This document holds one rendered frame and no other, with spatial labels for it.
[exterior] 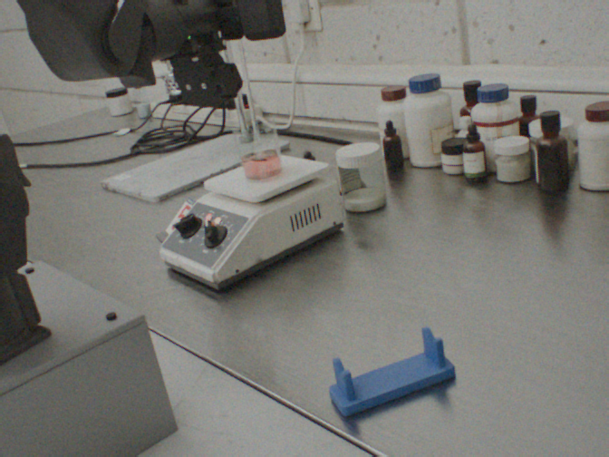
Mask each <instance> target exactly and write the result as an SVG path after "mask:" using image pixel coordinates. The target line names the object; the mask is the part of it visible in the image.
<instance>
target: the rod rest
mask: <svg viewBox="0 0 609 457"><path fill-rule="evenodd" d="M421 332H422V339H423V346H424V352H423V353H420V354H417V355H414V356H411V357H408V358H405V359H403V360H400V361H398V362H395V363H392V364H390V365H386V366H383V367H380V368H378V369H375V370H372V371H370V372H367V373H365V374H360V375H357V376H355V377H353V378H352V375H351V372H350V371H349V370H348V369H347V370H344V367H343V363H342V361H341V359H340V358H339V357H336V358H334V359H333V369H334V374H335V380H336V384H332V385H330V386H329V393H330V397H331V399H332V400H333V402H334V403H335V405H336V406H337V408H338V409H339V411H340V412H341V413H342V415H343V416H345V417H348V416H351V415H353V414H356V413H360V412H362V411H365V410H368V409H370V408H373V407H375V406H377V405H380V404H384V403H387V402H389V401H392V400H394V399H397V398H400V397H402V396H404V395H407V394H411V393H414V392H417V391H419V390H421V389H424V388H426V387H429V386H432V385H434V384H438V383H440V382H443V381H446V380H449V379H450V378H453V377H455V375H456V372H455V365H454V364H453V363H452V362H451V361H450V360H449V359H448V358H447V357H446V356H445V354H444V346H443V340H442V339H441V338H440V337H437V338H434V335H433V333H432V332H431V330H430V328H429V327H428V326H425V327H423V328H422V329H421Z"/></svg>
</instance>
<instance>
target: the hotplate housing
mask: <svg viewBox="0 0 609 457"><path fill-rule="evenodd" d="M197 202H200V203H203V204H206V205H209V206H212V207H215V208H218V209H223V210H226V211H229V212H233V213H236V214H238V215H241V216H245V217H248V218H250V219H249V220H248V222H247V223H246V225H245V226H244V227H243V228H242V229H241V230H240V231H239V233H238V234H237V236H236V237H235V238H234V240H233V241H232V242H231V243H230V245H229V246H228V247H227V249H226V250H225V252H224V253H223V254H222V255H221V257H220V258H219V259H218V261H217V262H216V264H215V265H214V266H213V267H212V268H210V267H206V266H204V265H202V264H199V263H198V262H196V261H193V260H191V259H189V258H185V257H183V256H181V255H179V254H177V253H174V252H172V251H170V250H167V249H165V248H163V247H161V248H160V249H161V251H160V252H159V253H160V256H161V259H163V260H164V262H165V265H166V266H168V267H171V268H173V269H175V270H177V271H179V272H181V273H183V274H185V275H187V276H189V277H193V278H195V279H196V280H198V281H200V282H202V283H205V284H207V285H209V286H211V287H213V288H215V289H218V290H219V289H221V288H223V287H226V286H228V285H230V284H232V283H234V282H236V281H238V280H239V279H241V278H243V277H246V276H248V275H250V274H252V273H254V272H256V271H258V270H259V269H261V268H263V267H266V266H268V265H270V264H272V263H274V262H276V261H277V260H279V259H281V258H284V257H286V256H288V255H290V254H292V253H294V252H296V251H297V250H299V249H301V248H304V247H306V246H308V245H310V244H312V243H314V242H315V241H317V240H319V239H321V238H324V237H326V236H328V235H330V234H332V233H334V232H335V231H337V230H339V229H342V228H343V222H342V221H343V219H344V217H343V207H342V202H341V196H340V191H339V185H338V180H335V179H334V178H331V177H326V176H322V175H321V176H319V177H317V178H314V179H312V180H309V181H307V182H305V183H303V184H300V185H298V186H296V187H293V188H291V189H290V190H286V191H284V192H282V193H279V194H277V195H275V196H273V197H271V198H269V199H265V200H263V201H259V202H250V201H246V200H243V199H237V198H234V197H230V196H227V195H224V194H220V193H217V192H214V191H213V192H210V193H209V194H206V195H204V196H202V198H201V199H198V200H197V201H196V203H197ZM196 203H195V204H196ZM195 204H194V205H195ZM194 205H193V206H194ZM193 206H192V208H193ZM192 208H191V209H192ZM188 213H189V211H188ZM188 213H187V214H188ZM187 214H186V215H187ZM186 215H185V217H186Z"/></svg>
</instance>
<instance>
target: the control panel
mask: <svg viewBox="0 0 609 457"><path fill-rule="evenodd" d="M191 213H193V214H194V215H195V216H196V217H199V218H201V219H202V225H201V228H200V229H199V231H198V232H197V233H196V234H195V235H194V236H192V237H191V238H182V237H181V236H180V232H178V231H177V230H176V229H175V230H174V231H173V232H172V233H171V235H170V236H169V237H168V239H167V240H166V241H165V242H164V244H163V245H162V247H163V248H165V249H167V250H170V251H172V252H174V253H177V254H179V255H181V256H183V257H185V258H189V259H191V260H193V261H196V262H198V263H199V264H202V265H204V266H206V267H210V268H212V267H213V266H214V265H215V264H216V262H217V261H218V259H219V258H220V257H221V255H222V254H223V253H224V252H225V250H226V249H227V247H228V246H229V245H230V243H231V242H232V241H233V240H234V238H235V237H236V236H237V234H238V233H239V231H240V230H241V229H242V228H243V227H244V226H245V225H246V223H247V222H248V220H249V219H250V218H248V217H245V216H241V215H238V214H236V213H233V212H229V211H226V210H223V209H218V208H215V207H212V206H209V205H206V204H203V203H200V202H197V203H196V204H195V205H194V206H193V208H192V209H191V210H190V211H189V213H188V214H187V215H189V214H191ZM187 215H186V216H187ZM208 215H211V218H210V220H211V221H212V222H213V223H214V224H215V225H216V226H219V225H223V226H225V227H226V228H227V236H226V238H225V239H224V240H223V242H222V243H221V244H219V245H218V246H217V247H215V248H207V247H206V246H205V245H204V239H205V229H204V222H205V221H206V217H207V216H208ZM217 218H220V221H219V222H218V223H215V220H216V219H217Z"/></svg>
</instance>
